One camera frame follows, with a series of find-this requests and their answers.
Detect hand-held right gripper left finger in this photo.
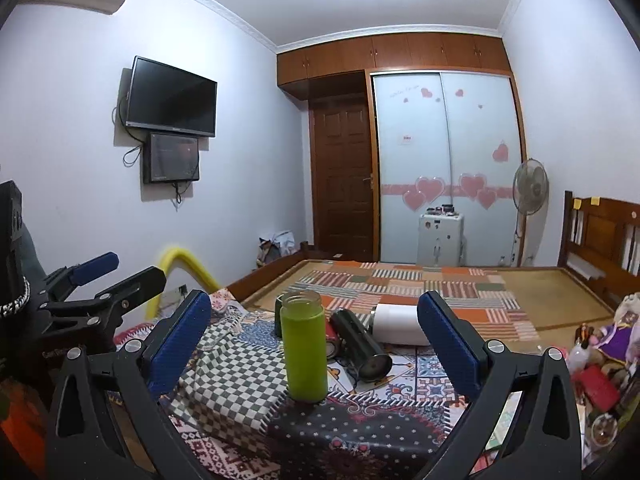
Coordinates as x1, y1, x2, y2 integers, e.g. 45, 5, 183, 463
45, 290, 213, 480

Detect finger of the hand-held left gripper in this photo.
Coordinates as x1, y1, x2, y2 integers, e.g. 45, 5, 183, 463
39, 266, 167, 347
42, 252, 120, 302

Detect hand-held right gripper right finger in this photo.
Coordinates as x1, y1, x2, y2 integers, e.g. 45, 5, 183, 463
416, 290, 584, 480

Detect black metal cup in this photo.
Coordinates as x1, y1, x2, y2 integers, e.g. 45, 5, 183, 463
330, 307, 394, 384

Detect white cup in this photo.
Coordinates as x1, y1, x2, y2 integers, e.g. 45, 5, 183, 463
372, 302, 431, 346

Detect dark green cup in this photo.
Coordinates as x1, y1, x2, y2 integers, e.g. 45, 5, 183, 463
273, 294, 287, 339

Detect patchwork striped blanket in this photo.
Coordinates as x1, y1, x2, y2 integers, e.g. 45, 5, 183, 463
286, 260, 542, 345

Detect yellow foam tube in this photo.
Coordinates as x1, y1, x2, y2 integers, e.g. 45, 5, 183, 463
144, 245, 222, 319

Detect grey white checkered cloth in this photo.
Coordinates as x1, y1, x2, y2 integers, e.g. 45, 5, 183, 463
167, 316, 297, 442

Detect small white cabinet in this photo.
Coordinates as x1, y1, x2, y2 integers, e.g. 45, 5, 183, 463
417, 212, 465, 265

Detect straw bed mat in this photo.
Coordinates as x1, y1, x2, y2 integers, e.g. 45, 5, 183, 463
240, 258, 612, 343

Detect red can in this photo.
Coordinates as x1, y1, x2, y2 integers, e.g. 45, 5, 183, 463
325, 317, 344, 360

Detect green bottle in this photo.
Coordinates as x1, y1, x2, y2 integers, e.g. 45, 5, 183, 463
279, 290, 330, 404

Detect small white bottle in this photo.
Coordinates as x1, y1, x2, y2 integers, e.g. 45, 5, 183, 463
567, 344, 592, 377

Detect pile of bags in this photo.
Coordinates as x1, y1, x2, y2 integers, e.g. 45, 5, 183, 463
256, 230, 302, 267

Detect red box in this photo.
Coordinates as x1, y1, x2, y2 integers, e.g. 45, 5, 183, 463
581, 364, 622, 412

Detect orange cloth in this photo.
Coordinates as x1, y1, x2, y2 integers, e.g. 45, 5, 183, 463
0, 375, 53, 480

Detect purple plush doll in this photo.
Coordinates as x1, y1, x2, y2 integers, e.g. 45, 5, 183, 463
594, 292, 640, 362

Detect clear glass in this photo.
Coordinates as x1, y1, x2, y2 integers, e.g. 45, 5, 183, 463
591, 412, 622, 447

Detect standing fan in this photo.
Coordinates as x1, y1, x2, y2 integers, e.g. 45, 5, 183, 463
510, 158, 550, 267

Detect wooden headboard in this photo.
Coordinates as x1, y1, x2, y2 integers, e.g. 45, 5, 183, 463
559, 190, 640, 312

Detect brown wooden door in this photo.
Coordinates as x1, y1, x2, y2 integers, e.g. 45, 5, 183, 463
309, 96, 377, 262

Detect wooden wardrobe with sliding doors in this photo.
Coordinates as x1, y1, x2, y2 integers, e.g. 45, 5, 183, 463
276, 33, 529, 267

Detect thin black cord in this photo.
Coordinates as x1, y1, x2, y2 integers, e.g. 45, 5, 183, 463
336, 354, 366, 395

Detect black monitor cable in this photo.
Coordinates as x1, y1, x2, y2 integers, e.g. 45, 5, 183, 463
171, 180, 194, 207

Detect wooden bed frame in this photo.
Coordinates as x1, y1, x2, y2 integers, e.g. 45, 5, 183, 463
226, 250, 333, 302

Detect black television cable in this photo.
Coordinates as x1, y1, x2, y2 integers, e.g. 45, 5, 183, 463
118, 102, 147, 167

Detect small black wall monitor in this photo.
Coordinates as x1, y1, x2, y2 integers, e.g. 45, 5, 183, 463
143, 132, 201, 185

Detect black wall television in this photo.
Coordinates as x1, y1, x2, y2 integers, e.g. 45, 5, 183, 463
124, 56, 218, 139

